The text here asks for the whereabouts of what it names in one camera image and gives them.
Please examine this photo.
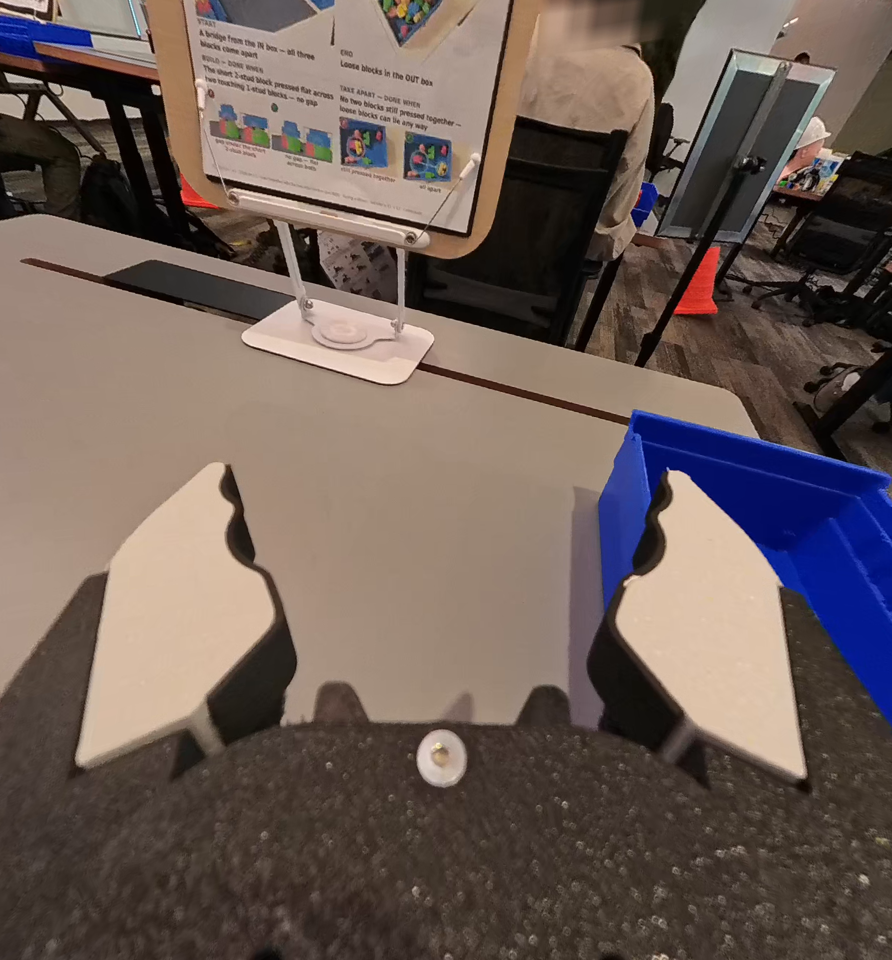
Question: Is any black backpack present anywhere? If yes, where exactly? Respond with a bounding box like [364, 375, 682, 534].
[78, 153, 143, 235]

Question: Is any black table cable flap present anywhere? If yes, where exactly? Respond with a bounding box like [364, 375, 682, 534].
[104, 260, 297, 320]

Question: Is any wood top office desk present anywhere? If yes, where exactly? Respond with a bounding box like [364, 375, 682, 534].
[0, 41, 192, 241]

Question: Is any grey framed panel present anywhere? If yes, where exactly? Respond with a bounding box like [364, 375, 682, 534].
[654, 48, 837, 245]

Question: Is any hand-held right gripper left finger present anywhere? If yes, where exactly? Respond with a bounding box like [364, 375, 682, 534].
[74, 462, 298, 770]

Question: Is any black office chair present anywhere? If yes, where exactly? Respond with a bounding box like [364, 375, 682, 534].
[407, 116, 630, 348]
[749, 150, 892, 327]

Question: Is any black tripod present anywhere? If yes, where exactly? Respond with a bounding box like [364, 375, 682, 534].
[575, 153, 768, 369]

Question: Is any printed instruction sheet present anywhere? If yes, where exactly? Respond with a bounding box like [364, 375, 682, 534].
[183, 0, 518, 234]

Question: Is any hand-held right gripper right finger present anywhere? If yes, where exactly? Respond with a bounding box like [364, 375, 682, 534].
[587, 468, 808, 785]

